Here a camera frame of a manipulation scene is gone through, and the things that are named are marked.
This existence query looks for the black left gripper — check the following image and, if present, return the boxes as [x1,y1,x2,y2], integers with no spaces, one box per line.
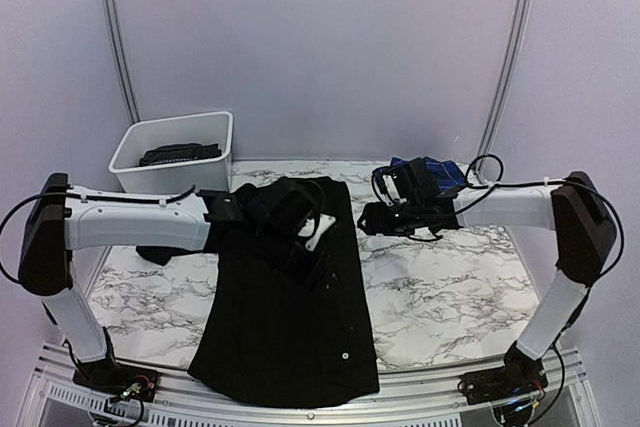
[252,223,347,295]

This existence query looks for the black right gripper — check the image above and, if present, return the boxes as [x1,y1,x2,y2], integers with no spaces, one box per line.
[358,199,424,236]

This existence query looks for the black long sleeve shirt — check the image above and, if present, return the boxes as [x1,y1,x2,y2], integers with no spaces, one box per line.
[134,176,380,408]

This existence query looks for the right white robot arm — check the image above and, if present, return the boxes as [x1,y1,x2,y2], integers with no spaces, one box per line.
[357,227,557,371]

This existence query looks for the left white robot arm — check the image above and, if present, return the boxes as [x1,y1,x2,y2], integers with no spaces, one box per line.
[16,173,338,392]

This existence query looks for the blue plaid folded shirt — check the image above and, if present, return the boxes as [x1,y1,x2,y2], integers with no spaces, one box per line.
[389,156,466,192]

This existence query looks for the white plastic bin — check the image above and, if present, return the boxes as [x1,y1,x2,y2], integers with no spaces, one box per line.
[109,111,234,194]

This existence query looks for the dark clothes in bin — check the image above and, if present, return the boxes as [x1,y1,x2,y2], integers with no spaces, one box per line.
[138,143,222,167]

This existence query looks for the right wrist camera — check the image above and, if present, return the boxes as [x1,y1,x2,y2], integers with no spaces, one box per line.
[371,157,456,207]

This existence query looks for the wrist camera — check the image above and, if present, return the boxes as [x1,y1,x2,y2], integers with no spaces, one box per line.
[371,157,456,207]
[259,177,336,252]

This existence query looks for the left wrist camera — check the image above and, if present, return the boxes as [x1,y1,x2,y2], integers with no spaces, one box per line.
[259,177,336,252]

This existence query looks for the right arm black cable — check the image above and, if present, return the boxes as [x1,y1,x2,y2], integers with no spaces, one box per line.
[467,154,626,398]

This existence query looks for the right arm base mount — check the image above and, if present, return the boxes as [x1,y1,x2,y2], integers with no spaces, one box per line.
[457,342,548,405]

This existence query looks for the right aluminium corner post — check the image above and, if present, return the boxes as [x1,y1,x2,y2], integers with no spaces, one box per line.
[476,0,532,155]

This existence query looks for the aluminium corner post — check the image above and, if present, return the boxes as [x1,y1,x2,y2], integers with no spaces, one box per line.
[476,0,532,155]
[102,0,141,124]

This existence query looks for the aluminium frame rail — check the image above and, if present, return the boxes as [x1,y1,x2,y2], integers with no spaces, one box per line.
[17,344,604,426]

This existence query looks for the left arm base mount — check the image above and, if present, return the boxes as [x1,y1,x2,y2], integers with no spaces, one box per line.
[72,351,159,402]

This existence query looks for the left aluminium corner post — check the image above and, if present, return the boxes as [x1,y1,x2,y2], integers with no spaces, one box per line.
[102,0,141,124]

